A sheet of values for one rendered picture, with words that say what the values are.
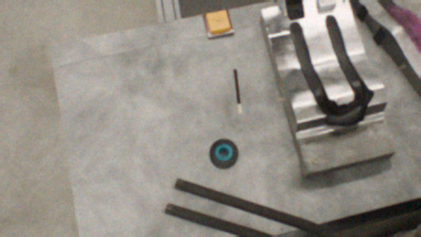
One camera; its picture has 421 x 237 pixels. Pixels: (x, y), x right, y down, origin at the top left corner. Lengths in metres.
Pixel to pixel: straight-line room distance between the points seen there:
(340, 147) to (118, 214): 0.63
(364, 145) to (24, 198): 1.47
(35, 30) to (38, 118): 0.42
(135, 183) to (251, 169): 0.32
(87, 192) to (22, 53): 1.24
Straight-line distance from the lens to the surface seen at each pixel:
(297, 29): 1.71
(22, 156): 2.62
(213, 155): 1.61
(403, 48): 1.74
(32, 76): 2.73
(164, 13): 2.50
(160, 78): 1.73
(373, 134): 1.65
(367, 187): 1.67
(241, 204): 1.54
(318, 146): 1.61
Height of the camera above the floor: 2.39
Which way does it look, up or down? 70 degrees down
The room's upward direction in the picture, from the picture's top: 10 degrees clockwise
